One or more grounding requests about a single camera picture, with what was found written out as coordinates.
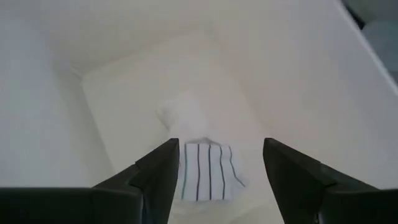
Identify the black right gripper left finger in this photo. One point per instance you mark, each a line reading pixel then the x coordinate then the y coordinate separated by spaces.
pixel 155 180

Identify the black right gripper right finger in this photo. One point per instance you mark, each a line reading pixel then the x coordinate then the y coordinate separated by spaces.
pixel 298 180

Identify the white black-striped sock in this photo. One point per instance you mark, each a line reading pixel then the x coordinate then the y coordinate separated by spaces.
pixel 205 174

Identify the white cloth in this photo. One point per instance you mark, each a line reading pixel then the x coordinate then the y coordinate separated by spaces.
pixel 186 118

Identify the white perforated plastic bin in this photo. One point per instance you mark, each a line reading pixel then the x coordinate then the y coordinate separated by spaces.
pixel 93 46

